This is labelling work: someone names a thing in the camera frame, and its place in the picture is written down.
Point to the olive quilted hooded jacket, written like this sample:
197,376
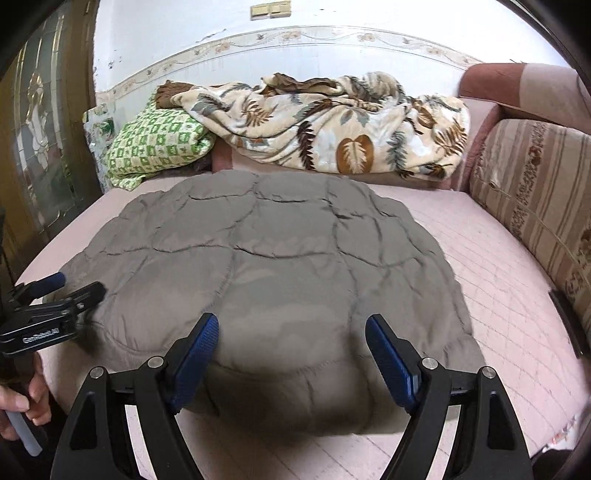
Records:
277,258

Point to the striped floral sofa cushion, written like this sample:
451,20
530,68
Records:
540,194

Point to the pink quilted mattress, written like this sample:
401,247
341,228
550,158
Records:
498,300

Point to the green checked quilt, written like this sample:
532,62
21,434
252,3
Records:
152,143

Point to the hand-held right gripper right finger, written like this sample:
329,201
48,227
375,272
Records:
392,360

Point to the leaf print blanket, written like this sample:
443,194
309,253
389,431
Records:
323,124

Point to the printed plastic bag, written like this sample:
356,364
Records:
98,138

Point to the wooden stained glass door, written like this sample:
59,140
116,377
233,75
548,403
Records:
41,138

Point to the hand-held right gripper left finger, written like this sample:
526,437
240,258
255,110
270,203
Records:
196,355

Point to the pink brown sofa armrest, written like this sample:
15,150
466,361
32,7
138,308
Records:
498,87

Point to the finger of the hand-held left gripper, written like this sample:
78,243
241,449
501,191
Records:
87,293
48,281

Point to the brown cloth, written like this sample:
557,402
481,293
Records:
171,92

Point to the beige wall switch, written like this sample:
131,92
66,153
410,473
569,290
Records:
260,11
280,9

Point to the person's left hand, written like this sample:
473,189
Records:
21,401

